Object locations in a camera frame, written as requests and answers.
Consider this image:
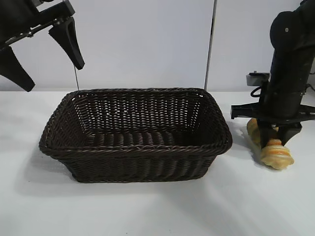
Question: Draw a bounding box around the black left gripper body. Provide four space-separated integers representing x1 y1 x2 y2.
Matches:
0 0 76 51

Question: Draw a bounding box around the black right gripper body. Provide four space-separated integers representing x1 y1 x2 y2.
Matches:
230 82 315 122

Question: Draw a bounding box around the silver background pole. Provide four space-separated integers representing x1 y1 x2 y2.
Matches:
203 0 219 90

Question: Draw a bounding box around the black right camera cable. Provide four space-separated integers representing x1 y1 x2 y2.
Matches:
250 85 263 98

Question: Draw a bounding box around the long twisted golden bread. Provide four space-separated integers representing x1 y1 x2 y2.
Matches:
246 118 295 171

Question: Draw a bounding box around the dark brown woven basket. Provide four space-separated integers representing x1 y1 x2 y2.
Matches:
38 87 233 183

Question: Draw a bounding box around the thin grey background rod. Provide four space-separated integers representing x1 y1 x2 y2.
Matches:
73 64 80 90

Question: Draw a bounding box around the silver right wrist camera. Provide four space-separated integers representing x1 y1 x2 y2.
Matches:
245 70 271 88

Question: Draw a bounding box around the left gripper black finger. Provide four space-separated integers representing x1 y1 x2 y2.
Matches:
48 17 86 70
0 45 35 92

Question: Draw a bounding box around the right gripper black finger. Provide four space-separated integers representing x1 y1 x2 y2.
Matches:
277 120 303 146
258 119 272 150

